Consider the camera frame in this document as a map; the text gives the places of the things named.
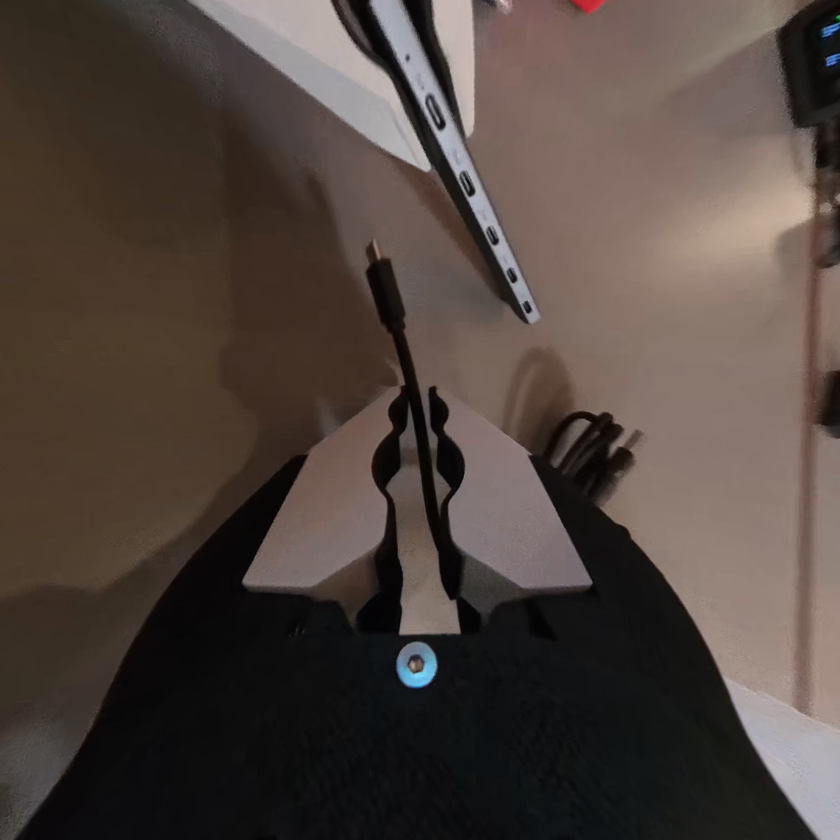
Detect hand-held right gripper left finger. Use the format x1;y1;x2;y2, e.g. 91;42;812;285
241;386;411;634

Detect black power station with display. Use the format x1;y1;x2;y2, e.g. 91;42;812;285
776;0;840;129

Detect long black usb-c cable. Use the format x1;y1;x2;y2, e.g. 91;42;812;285
364;238;647;601

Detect black usb hub with cable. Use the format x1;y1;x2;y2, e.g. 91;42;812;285
331;0;542;326

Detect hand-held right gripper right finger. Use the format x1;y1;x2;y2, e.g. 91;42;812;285
428;385;595;634

